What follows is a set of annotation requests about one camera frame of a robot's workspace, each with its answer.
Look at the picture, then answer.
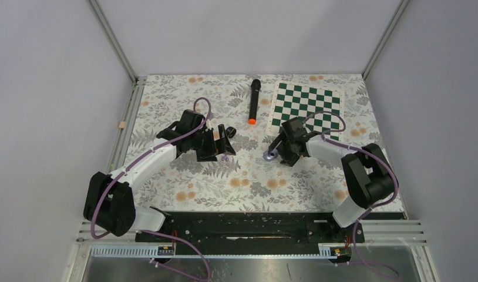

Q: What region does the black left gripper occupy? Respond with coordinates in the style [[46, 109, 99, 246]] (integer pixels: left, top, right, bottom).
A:
[[191, 125, 235, 162]]

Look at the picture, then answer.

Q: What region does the black earbud charging case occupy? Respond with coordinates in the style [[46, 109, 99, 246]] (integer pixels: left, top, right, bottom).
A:
[[225, 126, 237, 138]]

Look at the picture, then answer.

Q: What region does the silver computer mouse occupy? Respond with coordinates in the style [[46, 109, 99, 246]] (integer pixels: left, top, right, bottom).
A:
[[263, 149, 278, 162]]

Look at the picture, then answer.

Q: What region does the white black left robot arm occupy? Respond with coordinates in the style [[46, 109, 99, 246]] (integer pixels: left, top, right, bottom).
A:
[[83, 109, 236, 241]]

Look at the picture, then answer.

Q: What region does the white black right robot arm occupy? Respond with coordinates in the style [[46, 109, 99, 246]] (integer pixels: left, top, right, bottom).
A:
[[264, 117, 399, 242]]

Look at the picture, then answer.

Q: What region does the floral tablecloth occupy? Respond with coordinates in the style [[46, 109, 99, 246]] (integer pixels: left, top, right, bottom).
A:
[[125, 74, 383, 212]]

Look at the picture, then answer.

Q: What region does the green white chessboard mat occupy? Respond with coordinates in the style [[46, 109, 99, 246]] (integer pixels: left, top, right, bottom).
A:
[[265, 81, 345, 140]]

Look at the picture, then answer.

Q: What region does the black microphone orange end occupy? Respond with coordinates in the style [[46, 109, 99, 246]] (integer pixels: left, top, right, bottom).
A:
[[248, 79, 261, 125]]

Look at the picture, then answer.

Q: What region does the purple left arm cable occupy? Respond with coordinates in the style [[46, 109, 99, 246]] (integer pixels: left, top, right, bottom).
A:
[[90, 97, 213, 281]]

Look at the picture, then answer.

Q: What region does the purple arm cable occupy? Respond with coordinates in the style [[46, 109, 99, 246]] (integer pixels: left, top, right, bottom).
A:
[[301, 111, 401, 281], [90, 97, 213, 281]]

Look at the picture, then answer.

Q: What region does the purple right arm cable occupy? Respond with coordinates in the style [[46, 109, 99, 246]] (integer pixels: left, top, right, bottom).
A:
[[301, 111, 401, 281]]

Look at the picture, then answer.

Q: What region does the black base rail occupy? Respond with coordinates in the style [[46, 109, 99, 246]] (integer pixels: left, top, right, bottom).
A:
[[124, 210, 386, 256]]

